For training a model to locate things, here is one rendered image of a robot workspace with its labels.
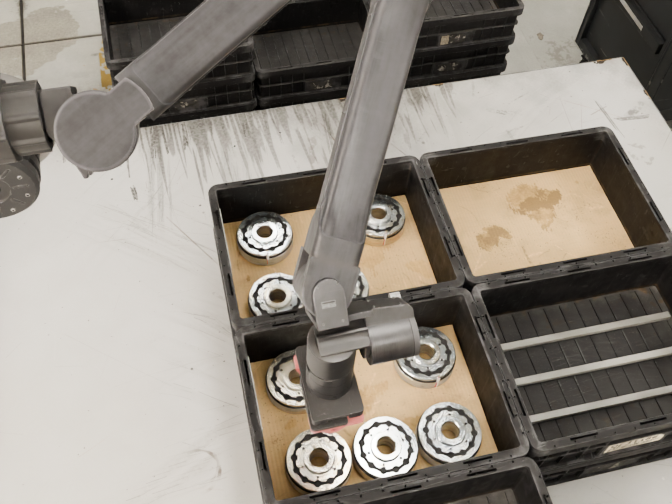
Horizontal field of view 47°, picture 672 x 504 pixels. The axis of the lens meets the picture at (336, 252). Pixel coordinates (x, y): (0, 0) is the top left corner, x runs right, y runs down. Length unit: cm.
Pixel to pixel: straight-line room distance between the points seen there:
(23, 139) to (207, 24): 21
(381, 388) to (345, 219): 54
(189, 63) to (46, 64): 235
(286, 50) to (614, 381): 152
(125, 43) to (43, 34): 91
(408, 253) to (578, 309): 32
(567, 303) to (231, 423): 65
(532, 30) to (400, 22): 250
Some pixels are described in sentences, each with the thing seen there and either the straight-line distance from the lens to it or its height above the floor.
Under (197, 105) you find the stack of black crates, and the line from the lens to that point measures 233.
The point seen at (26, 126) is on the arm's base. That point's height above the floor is 147.
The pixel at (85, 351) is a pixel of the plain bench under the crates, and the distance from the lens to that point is 155.
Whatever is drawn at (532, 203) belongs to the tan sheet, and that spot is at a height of 83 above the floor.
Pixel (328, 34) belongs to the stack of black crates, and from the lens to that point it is 257.
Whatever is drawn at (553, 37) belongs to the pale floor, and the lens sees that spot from 333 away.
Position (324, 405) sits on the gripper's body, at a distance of 96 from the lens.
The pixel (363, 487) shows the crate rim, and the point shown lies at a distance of 116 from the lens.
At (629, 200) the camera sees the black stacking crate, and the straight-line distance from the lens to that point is 159.
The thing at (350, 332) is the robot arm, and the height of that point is 127.
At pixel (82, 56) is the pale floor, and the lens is 315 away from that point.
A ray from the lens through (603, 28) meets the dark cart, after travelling 299.
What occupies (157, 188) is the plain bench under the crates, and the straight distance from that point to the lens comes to 174.
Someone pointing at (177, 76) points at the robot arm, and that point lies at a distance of 81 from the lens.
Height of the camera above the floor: 203
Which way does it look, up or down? 55 degrees down
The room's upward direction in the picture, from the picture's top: 5 degrees clockwise
